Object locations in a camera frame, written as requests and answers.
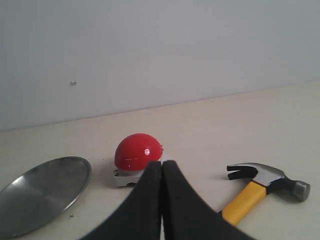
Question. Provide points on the round stainless steel plate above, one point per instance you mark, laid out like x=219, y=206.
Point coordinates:
x=41, y=194

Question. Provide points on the red dome push button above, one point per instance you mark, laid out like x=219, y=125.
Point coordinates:
x=132, y=156

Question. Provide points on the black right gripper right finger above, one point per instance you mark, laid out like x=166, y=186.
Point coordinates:
x=186, y=216

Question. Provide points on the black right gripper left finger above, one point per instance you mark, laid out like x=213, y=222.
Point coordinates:
x=139, y=215

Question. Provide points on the yellow black claw hammer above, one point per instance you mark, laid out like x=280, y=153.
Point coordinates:
x=265, y=180

